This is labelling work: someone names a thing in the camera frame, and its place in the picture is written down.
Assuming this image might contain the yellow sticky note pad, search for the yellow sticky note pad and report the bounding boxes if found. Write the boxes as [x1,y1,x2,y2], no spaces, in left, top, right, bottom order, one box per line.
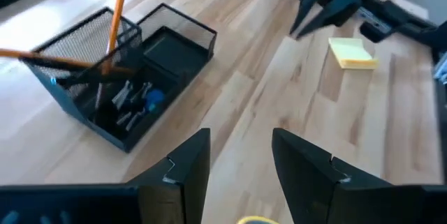
[327,36,380,70]

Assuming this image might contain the black frame side rail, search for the black frame side rail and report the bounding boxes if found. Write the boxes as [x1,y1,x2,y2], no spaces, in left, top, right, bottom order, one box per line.
[432,47,447,224]

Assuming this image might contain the yellow-handled scissors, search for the yellow-handled scissors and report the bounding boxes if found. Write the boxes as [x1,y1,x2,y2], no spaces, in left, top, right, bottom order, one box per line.
[236,215,280,224]

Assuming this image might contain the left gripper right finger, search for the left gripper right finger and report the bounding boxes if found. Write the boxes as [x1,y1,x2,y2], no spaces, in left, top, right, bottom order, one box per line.
[272,128,395,224]

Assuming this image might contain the black mesh desk organizer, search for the black mesh desk organizer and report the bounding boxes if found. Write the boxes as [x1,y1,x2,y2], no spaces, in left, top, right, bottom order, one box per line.
[20,2,218,154]

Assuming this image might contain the orange wooden pencil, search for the orange wooden pencil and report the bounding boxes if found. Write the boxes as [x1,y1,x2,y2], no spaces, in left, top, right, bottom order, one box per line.
[0,47,135,77]
[101,0,132,77]

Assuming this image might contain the blue eraser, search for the blue eraser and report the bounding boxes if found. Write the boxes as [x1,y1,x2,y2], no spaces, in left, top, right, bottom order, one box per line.
[145,89,166,113]

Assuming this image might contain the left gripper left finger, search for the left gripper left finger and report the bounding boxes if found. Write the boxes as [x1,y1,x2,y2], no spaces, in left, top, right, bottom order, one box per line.
[126,128,212,224]

